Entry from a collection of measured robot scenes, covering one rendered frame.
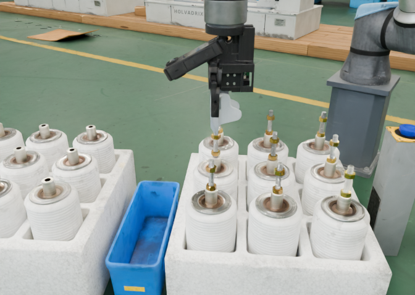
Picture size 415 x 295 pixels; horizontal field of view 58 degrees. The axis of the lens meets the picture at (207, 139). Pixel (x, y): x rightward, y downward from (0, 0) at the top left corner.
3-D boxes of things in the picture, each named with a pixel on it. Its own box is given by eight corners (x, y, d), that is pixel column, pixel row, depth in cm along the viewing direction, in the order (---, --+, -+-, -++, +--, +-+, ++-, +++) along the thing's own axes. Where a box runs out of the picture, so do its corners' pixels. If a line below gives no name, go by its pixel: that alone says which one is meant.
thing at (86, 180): (74, 213, 94) (62, 150, 86) (111, 215, 94) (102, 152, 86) (58, 239, 86) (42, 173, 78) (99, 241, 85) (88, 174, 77)
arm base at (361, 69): (346, 68, 129) (351, 39, 124) (394, 76, 121) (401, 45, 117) (333, 79, 118) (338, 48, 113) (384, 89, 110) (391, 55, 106)
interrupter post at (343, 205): (332, 210, 67) (335, 195, 65) (339, 204, 68) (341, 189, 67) (345, 216, 65) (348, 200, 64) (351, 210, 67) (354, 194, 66)
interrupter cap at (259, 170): (296, 171, 79) (296, 168, 78) (276, 186, 74) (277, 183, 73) (266, 159, 83) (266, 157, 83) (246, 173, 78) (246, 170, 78)
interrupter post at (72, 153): (71, 160, 83) (68, 147, 82) (81, 160, 83) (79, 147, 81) (67, 165, 81) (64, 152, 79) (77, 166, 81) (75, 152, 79)
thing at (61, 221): (54, 246, 84) (37, 178, 76) (96, 248, 83) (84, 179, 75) (34, 279, 75) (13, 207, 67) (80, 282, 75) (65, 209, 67)
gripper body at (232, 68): (252, 96, 68) (256, 28, 62) (205, 96, 68) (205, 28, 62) (247, 83, 75) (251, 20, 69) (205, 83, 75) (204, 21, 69)
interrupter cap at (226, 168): (192, 175, 77) (192, 173, 77) (204, 158, 84) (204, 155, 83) (226, 182, 75) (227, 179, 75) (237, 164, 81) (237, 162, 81)
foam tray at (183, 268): (192, 206, 108) (191, 152, 100) (329, 213, 105) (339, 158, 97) (168, 326, 74) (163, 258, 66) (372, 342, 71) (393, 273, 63)
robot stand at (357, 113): (330, 142, 144) (343, 66, 131) (381, 155, 135) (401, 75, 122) (314, 162, 131) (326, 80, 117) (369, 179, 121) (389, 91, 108)
